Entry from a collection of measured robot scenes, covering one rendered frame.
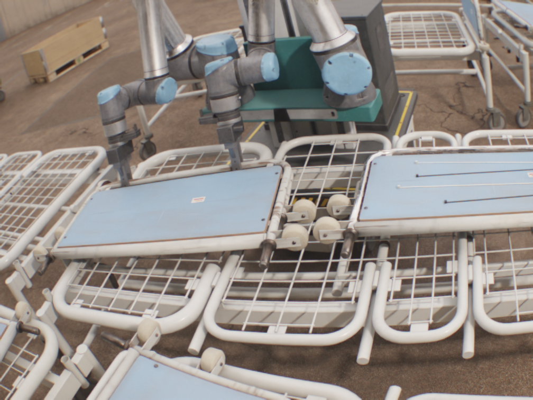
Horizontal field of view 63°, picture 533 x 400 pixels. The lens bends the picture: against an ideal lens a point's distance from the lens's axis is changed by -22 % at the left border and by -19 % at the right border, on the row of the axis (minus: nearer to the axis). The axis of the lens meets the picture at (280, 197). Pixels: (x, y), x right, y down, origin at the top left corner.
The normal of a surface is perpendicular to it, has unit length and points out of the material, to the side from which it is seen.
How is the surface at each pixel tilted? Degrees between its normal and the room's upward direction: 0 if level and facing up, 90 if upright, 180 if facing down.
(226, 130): 77
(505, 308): 90
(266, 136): 0
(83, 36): 90
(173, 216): 3
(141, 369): 8
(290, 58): 90
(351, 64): 95
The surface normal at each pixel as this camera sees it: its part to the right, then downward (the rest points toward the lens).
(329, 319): -0.23, 0.57
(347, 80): 0.01, 0.62
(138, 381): -0.09, -0.81
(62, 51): 0.80, 0.17
